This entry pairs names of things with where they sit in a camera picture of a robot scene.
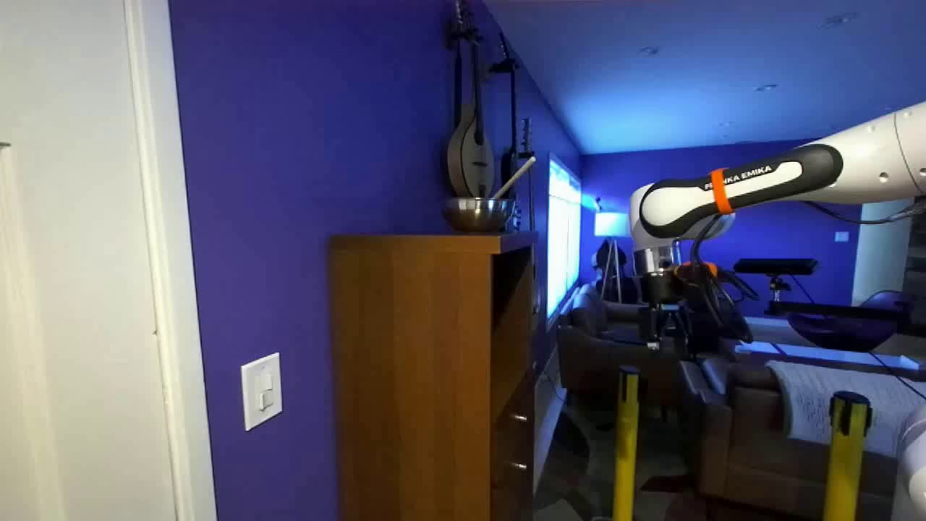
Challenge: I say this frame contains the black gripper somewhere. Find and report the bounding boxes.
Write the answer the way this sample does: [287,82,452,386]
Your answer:
[643,271,693,357]

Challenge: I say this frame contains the dark armchair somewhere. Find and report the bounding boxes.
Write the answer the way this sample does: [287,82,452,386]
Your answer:
[555,294,701,415]

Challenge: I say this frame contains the glowing lamp shade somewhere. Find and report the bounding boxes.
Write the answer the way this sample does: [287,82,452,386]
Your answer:
[590,208,632,239]

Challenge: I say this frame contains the brown sofa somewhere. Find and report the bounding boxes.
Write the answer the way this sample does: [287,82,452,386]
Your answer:
[694,354,902,521]

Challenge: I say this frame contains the bright window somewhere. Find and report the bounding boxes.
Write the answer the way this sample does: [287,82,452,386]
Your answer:
[545,157,584,320]

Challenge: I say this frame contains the white blanket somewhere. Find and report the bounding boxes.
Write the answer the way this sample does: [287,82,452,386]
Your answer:
[765,357,926,458]

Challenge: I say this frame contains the dark round chair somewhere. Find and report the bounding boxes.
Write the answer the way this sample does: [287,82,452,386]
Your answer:
[779,287,911,357]

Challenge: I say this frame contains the light stick in bowl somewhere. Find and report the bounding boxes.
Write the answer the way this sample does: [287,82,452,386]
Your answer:
[490,153,541,203]

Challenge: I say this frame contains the metal bowl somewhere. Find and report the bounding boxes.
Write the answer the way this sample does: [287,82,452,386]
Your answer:
[444,193,513,234]

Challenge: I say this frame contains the brown wooden cabinet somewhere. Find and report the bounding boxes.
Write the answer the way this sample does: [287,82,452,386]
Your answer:
[329,228,539,521]

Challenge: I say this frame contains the white panel door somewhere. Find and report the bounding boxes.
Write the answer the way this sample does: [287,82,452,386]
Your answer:
[0,0,140,521]

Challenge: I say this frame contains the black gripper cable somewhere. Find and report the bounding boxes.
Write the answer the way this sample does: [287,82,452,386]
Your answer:
[674,212,758,342]

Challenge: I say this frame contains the orange cable connector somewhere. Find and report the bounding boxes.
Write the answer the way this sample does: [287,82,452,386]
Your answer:
[674,258,723,284]

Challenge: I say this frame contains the black stereo camera bar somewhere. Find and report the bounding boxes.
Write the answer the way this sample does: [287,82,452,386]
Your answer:
[733,255,821,277]

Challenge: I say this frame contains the orange strap on arm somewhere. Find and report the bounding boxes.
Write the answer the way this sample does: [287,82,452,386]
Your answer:
[710,167,736,216]

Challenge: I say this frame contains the yellow post with black cap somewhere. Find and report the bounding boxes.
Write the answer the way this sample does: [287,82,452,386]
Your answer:
[821,387,875,521]

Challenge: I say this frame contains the dark hanging string instrument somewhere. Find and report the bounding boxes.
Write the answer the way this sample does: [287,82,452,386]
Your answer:
[486,53,539,189]

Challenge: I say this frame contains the white wall light switch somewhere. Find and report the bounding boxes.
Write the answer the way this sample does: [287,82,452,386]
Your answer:
[238,349,287,433]

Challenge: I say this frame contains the white door frame trim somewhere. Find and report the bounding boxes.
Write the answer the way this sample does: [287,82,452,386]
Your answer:
[121,0,221,521]

